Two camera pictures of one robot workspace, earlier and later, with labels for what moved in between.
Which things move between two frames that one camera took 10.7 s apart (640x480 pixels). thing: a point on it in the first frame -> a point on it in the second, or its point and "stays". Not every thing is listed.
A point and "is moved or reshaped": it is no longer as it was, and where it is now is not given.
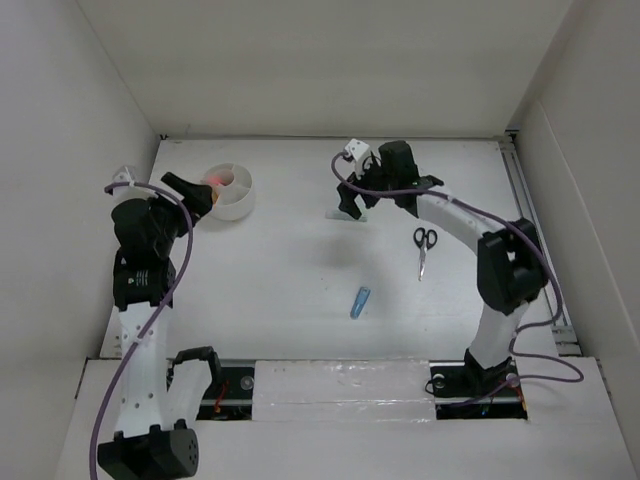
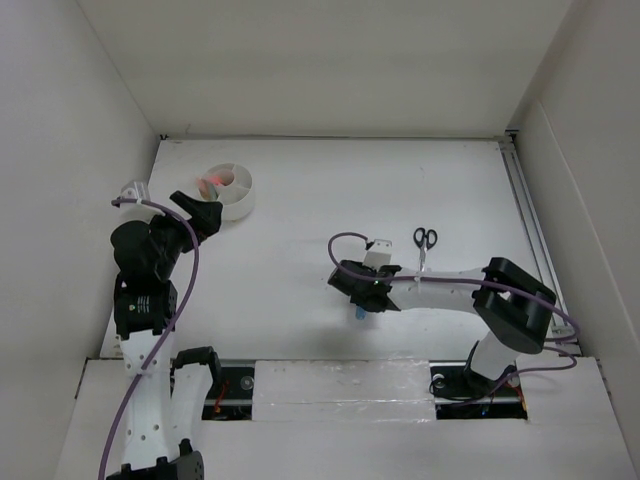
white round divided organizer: [232, 190] stays
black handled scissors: [424, 241] stays
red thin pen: [214, 179] stays
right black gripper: [348, 202] -> [364, 266]
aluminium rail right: [563, 338] stays
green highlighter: [341, 215] is moved or reshaped
